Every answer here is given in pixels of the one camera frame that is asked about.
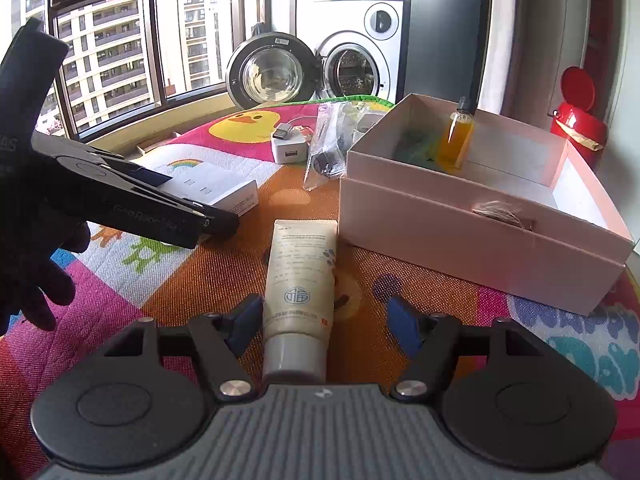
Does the white charger adapter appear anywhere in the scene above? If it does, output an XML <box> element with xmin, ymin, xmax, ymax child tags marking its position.
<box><xmin>271</xmin><ymin>139</ymin><xmax>311</xmax><ymax>165</ymax></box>

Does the dark grey column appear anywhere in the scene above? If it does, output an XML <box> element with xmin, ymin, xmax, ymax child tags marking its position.
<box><xmin>410</xmin><ymin>0</ymin><xmax>493</xmax><ymax>111</ymax></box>

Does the silver washing machine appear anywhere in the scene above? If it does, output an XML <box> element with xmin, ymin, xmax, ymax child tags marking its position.
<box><xmin>312</xmin><ymin>0</ymin><xmax>406</xmax><ymax>103</ymax></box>

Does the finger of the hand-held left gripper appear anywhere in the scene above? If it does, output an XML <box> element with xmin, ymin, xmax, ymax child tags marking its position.
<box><xmin>85</xmin><ymin>187</ymin><xmax>240</xmax><ymax>250</ymax></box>
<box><xmin>34</xmin><ymin>132</ymin><xmax>173</xmax><ymax>188</ymax></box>

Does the red trash bin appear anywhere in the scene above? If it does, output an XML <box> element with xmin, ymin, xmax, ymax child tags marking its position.
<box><xmin>550</xmin><ymin>66</ymin><xmax>610</xmax><ymax>168</ymax></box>

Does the cream lotion tube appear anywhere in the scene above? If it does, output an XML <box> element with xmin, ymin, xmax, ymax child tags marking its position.
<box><xmin>261</xmin><ymin>219</ymin><xmax>339</xmax><ymax>383</ymax></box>

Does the clear plastic bag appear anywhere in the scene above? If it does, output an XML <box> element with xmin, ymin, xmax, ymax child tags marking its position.
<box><xmin>302</xmin><ymin>101</ymin><xmax>361</xmax><ymax>191</ymax></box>

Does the round washing machine door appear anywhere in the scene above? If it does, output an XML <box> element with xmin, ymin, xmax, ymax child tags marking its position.
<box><xmin>225</xmin><ymin>32</ymin><xmax>321</xmax><ymax>110</ymax></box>

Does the pink cardboard box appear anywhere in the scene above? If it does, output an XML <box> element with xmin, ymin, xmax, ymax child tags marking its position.
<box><xmin>338</xmin><ymin>92</ymin><xmax>635</xmax><ymax>317</ymax></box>

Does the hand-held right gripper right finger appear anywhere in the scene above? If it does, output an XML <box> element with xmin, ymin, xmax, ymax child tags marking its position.
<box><xmin>389</xmin><ymin>295</ymin><xmax>548</xmax><ymax>402</ymax></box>

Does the person's left hand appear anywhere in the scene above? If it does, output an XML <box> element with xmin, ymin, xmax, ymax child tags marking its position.
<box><xmin>0</xmin><ymin>221</ymin><xmax>92</xmax><ymax>336</ymax></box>

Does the colourful play mat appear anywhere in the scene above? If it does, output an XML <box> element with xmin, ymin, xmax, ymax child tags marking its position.
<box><xmin>0</xmin><ymin>96</ymin><xmax>640</xmax><ymax>480</ymax></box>

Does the white box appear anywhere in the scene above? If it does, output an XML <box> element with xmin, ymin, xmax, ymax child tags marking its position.
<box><xmin>127</xmin><ymin>152</ymin><xmax>259</xmax><ymax>218</ymax></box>

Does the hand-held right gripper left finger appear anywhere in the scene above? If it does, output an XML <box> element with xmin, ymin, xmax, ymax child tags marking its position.
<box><xmin>106</xmin><ymin>294</ymin><xmax>264</xmax><ymax>403</ymax></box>

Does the amber liquid bottle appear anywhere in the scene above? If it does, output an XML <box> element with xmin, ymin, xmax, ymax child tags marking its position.
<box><xmin>437</xmin><ymin>96</ymin><xmax>476</xmax><ymax>171</ymax></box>

